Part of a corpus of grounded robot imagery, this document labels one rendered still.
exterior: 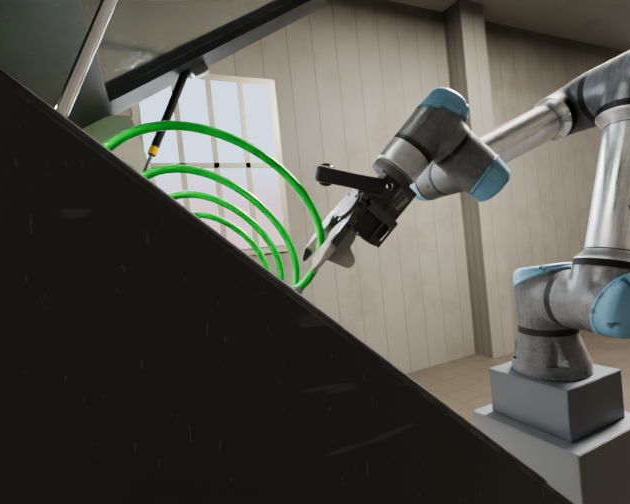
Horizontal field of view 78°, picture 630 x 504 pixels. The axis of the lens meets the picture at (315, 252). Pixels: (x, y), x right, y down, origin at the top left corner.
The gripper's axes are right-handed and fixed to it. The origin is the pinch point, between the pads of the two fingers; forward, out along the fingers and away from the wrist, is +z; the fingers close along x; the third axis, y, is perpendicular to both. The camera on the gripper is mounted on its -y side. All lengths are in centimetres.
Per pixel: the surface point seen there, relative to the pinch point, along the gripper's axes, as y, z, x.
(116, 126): -43, 6, 34
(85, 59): -29.9, -3.7, -33.0
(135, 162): -35.3, 9.2, 32.8
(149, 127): -30.7, -0.9, -1.4
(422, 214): 140, -77, 270
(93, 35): -30.5, -5.2, -32.6
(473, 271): 216, -69, 263
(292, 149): 10, -42, 252
